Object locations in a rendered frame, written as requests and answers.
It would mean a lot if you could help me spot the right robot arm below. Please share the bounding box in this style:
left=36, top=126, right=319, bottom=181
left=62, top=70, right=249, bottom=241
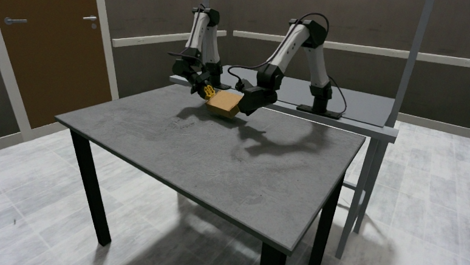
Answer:
left=172, top=8, right=231, bottom=90

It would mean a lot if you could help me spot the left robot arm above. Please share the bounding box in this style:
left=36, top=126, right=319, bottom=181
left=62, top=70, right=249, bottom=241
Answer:
left=235, top=19, right=342, bottom=120

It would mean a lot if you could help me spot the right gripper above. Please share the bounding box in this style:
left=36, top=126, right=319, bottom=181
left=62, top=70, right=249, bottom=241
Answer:
left=188, top=73, right=215, bottom=100

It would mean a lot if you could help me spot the brown cardboard box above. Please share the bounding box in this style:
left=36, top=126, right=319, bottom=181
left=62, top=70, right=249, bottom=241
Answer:
left=205, top=90, right=243, bottom=119

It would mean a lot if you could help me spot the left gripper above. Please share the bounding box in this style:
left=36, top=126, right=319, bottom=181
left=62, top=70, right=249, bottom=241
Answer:
left=236, top=99, right=258, bottom=116

